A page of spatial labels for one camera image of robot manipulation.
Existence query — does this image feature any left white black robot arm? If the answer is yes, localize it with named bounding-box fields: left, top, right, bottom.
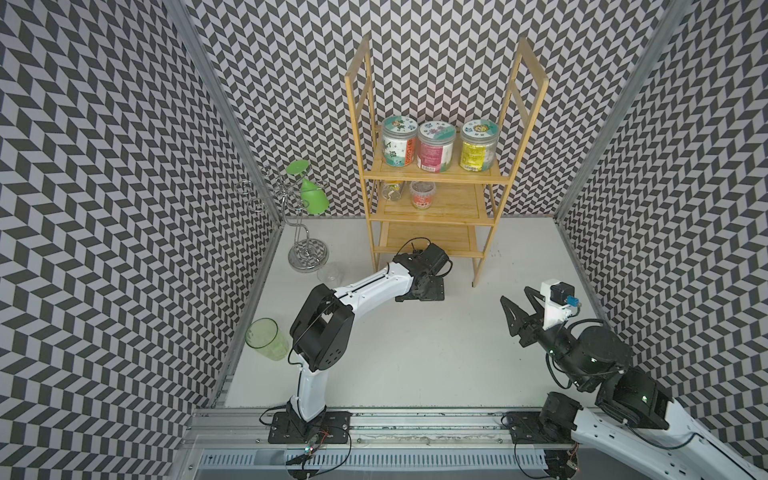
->
left=288, top=240, right=453, bottom=424

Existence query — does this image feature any yellow label seed jar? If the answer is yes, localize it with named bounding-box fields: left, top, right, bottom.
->
left=460, top=119, right=499, bottom=172

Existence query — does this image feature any green translucent plastic cup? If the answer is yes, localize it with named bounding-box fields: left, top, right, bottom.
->
left=245, top=318, right=290, bottom=361

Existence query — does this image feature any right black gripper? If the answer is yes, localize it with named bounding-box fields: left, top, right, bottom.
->
left=499, top=286, right=595, bottom=389

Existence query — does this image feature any bamboo three-tier shelf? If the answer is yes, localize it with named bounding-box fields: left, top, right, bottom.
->
left=344, top=33, right=549, bottom=287

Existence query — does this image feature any flower seed jar pink label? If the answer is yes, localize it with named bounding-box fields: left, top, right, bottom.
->
left=417, top=120, right=456, bottom=173

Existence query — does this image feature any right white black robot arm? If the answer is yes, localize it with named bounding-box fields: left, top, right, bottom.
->
left=500, top=280, right=767, bottom=479

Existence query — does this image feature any carrot seed jar red label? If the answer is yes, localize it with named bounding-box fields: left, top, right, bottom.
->
left=382, top=115, right=419, bottom=167

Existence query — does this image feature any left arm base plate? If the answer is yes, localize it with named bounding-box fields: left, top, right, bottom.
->
left=268, top=411, right=351, bottom=445

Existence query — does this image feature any aluminium front rail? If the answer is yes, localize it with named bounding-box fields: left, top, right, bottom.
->
left=179, top=407, right=685, bottom=451

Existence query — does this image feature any small clear tub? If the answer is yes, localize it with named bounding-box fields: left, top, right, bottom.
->
left=381, top=181, right=405, bottom=202
left=410, top=181, right=437, bottom=210

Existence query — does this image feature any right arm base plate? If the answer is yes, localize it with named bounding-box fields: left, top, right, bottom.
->
left=501, top=411, right=571, bottom=444

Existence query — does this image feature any green plastic goblet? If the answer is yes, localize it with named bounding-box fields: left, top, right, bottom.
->
left=285, top=159, right=330, bottom=215

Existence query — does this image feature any chrome wire glass rack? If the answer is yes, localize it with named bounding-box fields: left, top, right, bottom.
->
left=239, top=170, right=331, bottom=274

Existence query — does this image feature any clear glass cup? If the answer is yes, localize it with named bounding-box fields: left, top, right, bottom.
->
left=316, top=262, right=345, bottom=289

